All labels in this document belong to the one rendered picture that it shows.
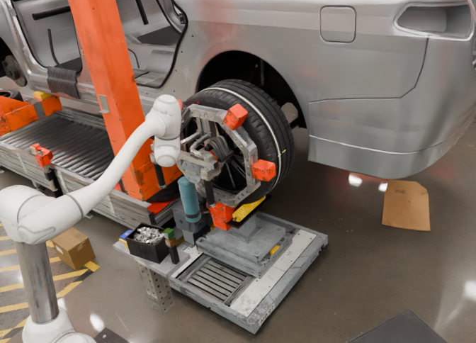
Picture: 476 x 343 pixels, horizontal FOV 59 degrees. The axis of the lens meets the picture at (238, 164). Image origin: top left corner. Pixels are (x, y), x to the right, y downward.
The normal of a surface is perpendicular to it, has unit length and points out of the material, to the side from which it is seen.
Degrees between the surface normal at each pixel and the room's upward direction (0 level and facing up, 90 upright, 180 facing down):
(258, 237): 0
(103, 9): 90
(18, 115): 90
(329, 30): 90
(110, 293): 0
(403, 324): 0
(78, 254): 90
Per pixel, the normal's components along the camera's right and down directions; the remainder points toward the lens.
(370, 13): -0.60, 0.46
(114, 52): 0.79, 0.23
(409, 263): -0.11, -0.86
